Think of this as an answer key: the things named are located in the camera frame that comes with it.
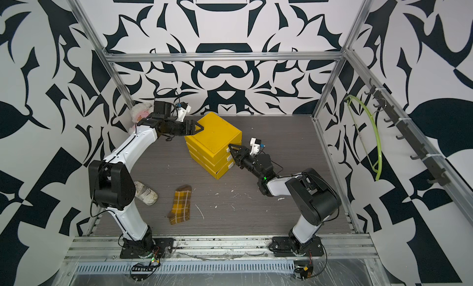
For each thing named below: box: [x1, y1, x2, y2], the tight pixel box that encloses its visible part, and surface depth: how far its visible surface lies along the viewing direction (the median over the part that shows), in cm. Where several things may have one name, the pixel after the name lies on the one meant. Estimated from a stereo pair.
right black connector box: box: [299, 265, 314, 280], surface depth 72 cm
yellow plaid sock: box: [166, 184, 193, 225], surface depth 86 cm
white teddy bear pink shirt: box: [128, 102, 152, 135], surface depth 111 cm
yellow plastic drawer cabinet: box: [184, 112, 243, 180], surface depth 85 cm
